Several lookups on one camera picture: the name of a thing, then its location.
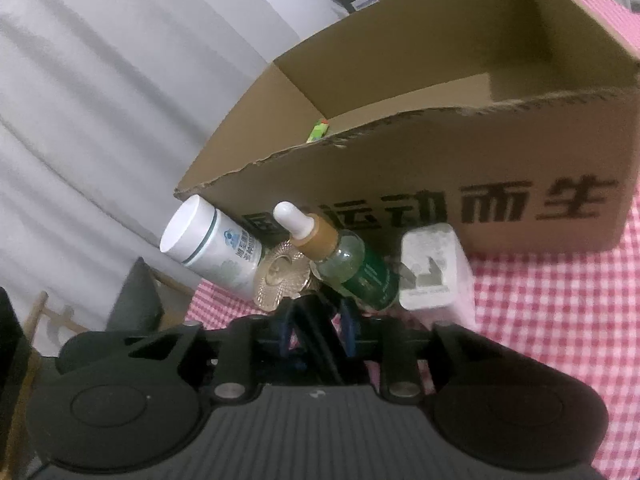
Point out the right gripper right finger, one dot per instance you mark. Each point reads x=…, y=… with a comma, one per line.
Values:
x=345, y=315

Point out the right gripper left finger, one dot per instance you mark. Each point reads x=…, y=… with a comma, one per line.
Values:
x=298, y=315

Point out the green dropper bottle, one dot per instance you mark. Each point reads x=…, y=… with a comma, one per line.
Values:
x=340, y=258

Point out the white power adapter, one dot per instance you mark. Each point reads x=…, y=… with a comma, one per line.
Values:
x=438, y=283

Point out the gold round tin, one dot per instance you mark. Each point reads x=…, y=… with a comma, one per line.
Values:
x=284, y=272

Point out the white pill bottle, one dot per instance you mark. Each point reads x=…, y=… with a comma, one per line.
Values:
x=208, y=242

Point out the wooden chair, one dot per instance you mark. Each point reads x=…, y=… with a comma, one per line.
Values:
x=144, y=299

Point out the green marker pen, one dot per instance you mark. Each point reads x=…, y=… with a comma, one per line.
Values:
x=319, y=131

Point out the pink checkered tablecloth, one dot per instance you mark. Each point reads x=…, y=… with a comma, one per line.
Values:
x=550, y=319

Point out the brown cardboard box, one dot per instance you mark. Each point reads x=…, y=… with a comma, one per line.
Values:
x=450, y=135

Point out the white curtain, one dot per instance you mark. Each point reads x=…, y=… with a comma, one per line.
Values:
x=104, y=105

